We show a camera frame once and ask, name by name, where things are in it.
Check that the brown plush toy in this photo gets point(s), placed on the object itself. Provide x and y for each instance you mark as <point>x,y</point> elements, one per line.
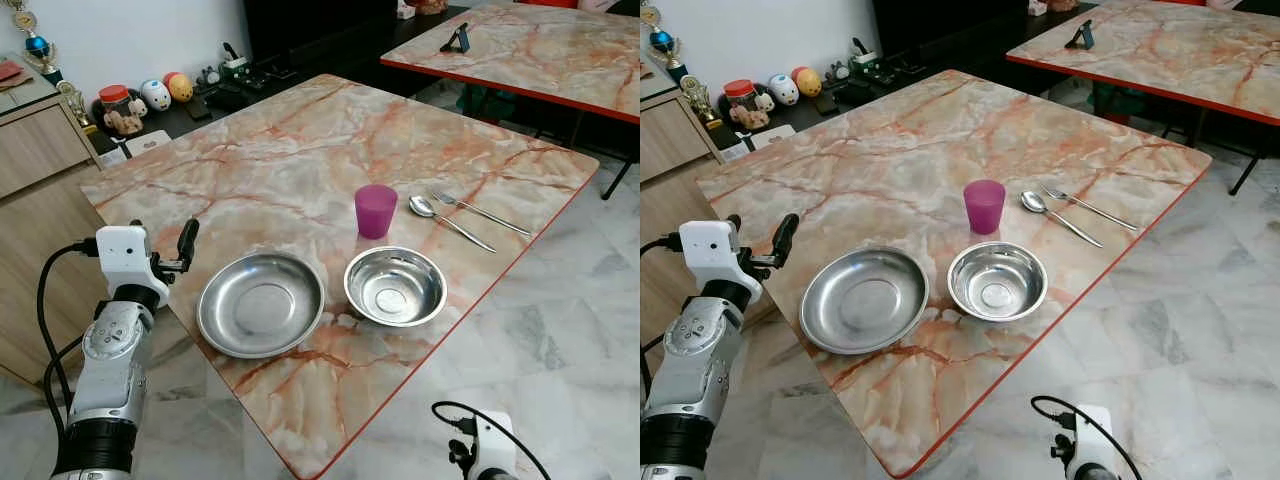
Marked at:
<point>751,114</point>
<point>124,122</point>

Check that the purple plastic cup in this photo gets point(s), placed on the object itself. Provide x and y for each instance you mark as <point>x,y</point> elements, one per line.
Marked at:
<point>984,208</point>
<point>376,212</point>

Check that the light wooden cabinet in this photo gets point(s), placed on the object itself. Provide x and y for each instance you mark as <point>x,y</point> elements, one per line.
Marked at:
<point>40,200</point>
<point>665,180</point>

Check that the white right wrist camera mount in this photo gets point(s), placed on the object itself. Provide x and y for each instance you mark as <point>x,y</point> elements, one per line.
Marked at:
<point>495,445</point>
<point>1095,440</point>

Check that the white card box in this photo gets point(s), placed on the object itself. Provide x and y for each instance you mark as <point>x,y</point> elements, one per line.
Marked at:
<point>148,143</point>
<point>772,137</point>

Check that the orange egg figurine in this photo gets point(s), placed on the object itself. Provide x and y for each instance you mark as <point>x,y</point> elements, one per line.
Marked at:
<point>180,87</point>
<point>808,81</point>

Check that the white egg figurine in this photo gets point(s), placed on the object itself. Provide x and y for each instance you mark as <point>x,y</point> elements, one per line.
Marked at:
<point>155,95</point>
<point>783,89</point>

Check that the black TV console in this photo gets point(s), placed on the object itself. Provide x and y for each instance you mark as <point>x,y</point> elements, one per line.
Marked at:
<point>310,75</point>
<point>935,68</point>

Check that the small white container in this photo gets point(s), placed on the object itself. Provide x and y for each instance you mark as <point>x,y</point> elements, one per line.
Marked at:
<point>1037,7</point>
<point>405,11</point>

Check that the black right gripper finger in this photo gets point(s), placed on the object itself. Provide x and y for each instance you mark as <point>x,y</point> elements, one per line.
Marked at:
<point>458,450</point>
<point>1060,445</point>

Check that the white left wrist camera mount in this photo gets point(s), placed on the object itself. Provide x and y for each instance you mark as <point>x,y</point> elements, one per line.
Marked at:
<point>712,252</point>
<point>125,258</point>

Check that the marble top table red edge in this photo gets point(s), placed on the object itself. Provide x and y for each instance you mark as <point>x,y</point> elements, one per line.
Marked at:
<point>300,150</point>
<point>545,50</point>
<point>900,150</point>
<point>1170,50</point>

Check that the black television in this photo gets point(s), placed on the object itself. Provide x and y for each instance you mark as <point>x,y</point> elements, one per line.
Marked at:
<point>320,25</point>
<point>950,20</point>

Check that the steel fork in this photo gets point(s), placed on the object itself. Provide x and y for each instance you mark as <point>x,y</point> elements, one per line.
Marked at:
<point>1092,209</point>
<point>485,214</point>

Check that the steel bowl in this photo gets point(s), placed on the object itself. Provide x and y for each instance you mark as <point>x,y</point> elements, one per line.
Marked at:
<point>997,282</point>
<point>395,287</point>

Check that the black phone stand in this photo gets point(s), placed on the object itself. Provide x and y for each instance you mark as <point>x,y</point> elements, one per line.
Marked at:
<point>459,40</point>
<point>1082,36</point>

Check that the small gold trophy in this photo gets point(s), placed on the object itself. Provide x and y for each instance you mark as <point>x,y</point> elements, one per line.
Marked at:
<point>75,108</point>
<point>702,100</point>

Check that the steel spoon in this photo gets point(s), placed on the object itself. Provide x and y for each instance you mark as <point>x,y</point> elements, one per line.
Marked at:
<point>1032,202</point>
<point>421,207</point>

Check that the jar with red lid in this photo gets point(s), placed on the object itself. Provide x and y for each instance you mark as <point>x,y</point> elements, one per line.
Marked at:
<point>114,98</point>
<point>740,92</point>

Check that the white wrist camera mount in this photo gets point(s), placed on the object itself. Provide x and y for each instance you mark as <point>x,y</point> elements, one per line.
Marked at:
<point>1095,440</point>
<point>125,258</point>
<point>712,252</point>
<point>495,445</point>

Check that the shallow steel plate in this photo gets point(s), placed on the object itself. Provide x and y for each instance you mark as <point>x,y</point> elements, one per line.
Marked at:
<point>865,300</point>
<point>260,305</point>

